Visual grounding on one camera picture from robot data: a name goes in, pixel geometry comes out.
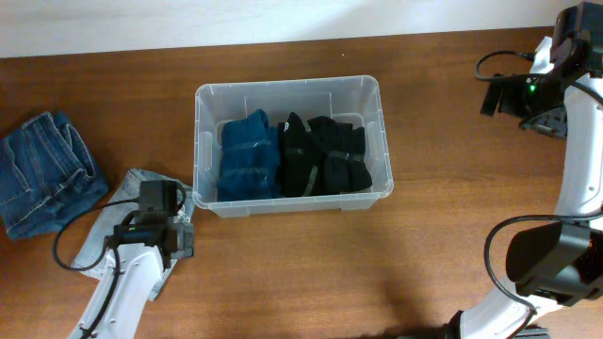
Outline light blue jeans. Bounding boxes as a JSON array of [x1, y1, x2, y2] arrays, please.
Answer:
[[71, 169, 194, 301]]

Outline teal blue garment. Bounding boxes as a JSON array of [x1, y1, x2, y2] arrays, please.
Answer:
[[217, 109, 281, 202]]

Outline large black garment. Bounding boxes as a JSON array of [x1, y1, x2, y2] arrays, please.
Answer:
[[278, 112, 323, 198]]

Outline small black garment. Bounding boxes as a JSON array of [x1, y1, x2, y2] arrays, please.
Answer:
[[308, 116, 373, 195]]

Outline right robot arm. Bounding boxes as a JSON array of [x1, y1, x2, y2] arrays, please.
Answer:
[[440, 2, 602, 338]]

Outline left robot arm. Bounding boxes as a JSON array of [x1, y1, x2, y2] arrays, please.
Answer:
[[69, 180, 194, 338]]

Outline clear plastic storage container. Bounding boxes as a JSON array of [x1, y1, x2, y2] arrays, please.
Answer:
[[191, 75, 394, 218]]

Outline dark blue folded jeans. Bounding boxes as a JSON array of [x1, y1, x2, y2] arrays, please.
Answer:
[[1, 112, 108, 241]]

